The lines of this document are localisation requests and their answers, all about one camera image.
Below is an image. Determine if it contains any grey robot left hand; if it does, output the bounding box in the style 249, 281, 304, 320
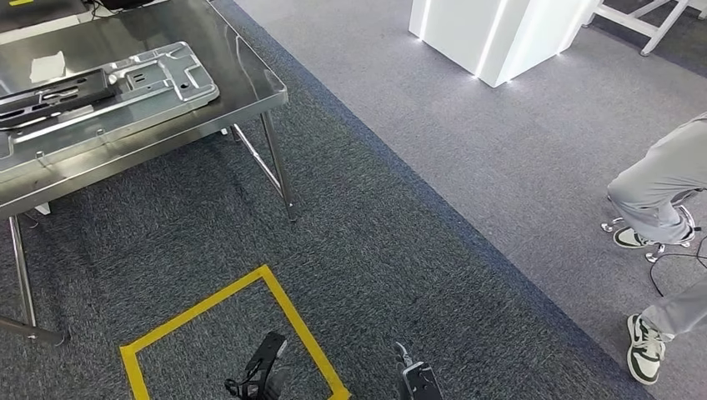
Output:
264, 366, 292, 400

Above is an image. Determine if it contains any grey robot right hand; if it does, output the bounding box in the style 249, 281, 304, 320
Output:
394, 341, 414, 370

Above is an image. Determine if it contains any black plastic panel part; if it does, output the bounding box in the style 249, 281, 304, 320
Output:
0, 67, 120, 132

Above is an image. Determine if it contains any chrome stool base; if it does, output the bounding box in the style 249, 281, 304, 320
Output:
600, 190, 703, 264

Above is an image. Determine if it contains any grey metal fixture plate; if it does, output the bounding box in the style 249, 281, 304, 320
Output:
0, 41, 221, 167

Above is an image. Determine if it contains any person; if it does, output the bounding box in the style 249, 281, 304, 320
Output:
606, 112, 707, 387

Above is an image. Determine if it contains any white lit counter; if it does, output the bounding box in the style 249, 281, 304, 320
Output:
409, 0, 602, 89

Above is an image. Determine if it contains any stainless steel table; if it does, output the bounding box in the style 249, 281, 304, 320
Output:
0, 0, 299, 348

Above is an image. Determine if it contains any white paper sheet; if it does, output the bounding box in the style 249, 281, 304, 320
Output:
28, 50, 68, 86

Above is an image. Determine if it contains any black bag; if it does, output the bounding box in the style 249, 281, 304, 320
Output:
96, 0, 163, 13

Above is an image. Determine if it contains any black cable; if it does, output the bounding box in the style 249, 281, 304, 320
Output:
648, 232, 707, 299

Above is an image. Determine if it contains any white table frame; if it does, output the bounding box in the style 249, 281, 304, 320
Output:
582, 0, 707, 58

